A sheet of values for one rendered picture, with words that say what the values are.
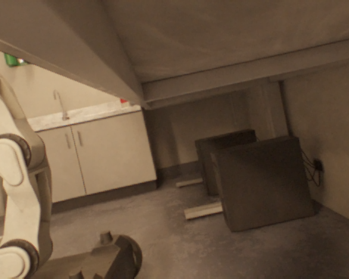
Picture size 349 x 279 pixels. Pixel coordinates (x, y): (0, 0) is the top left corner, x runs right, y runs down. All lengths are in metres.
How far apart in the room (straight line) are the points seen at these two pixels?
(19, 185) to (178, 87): 0.72
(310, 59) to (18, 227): 1.05
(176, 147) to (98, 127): 0.94
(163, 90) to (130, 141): 2.50
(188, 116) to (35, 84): 1.50
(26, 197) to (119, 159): 2.01
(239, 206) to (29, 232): 1.00
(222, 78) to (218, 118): 3.12
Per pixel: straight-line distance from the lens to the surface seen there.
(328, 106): 1.92
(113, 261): 1.47
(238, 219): 2.01
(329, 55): 0.94
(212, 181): 2.81
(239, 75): 0.87
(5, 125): 1.42
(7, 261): 1.46
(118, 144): 3.35
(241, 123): 3.33
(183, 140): 3.94
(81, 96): 3.99
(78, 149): 3.40
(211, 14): 0.33
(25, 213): 1.44
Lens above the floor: 0.67
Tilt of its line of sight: 4 degrees down
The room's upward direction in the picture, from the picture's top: 12 degrees counter-clockwise
